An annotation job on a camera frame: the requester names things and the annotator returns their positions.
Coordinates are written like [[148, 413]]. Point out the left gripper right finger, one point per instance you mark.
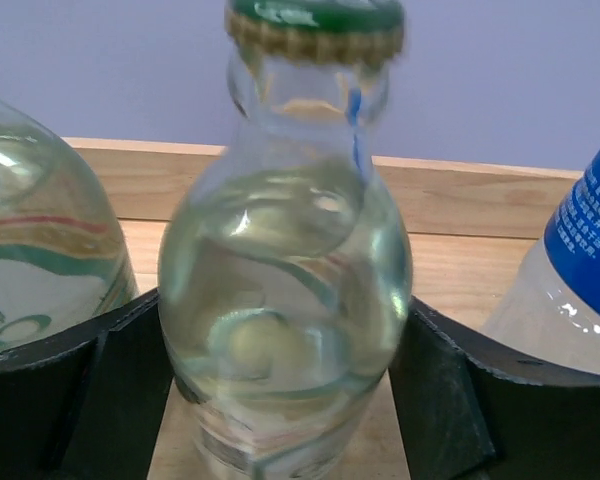
[[515, 410]]

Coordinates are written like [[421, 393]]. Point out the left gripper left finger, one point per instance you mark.
[[86, 403]]

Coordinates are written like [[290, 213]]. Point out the blue label water bottle front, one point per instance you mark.
[[552, 309]]

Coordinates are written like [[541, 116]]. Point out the clear glass soda bottle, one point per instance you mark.
[[285, 273], [63, 255]]

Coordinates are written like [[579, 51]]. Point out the wooden two-tier shelf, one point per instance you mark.
[[470, 226]]

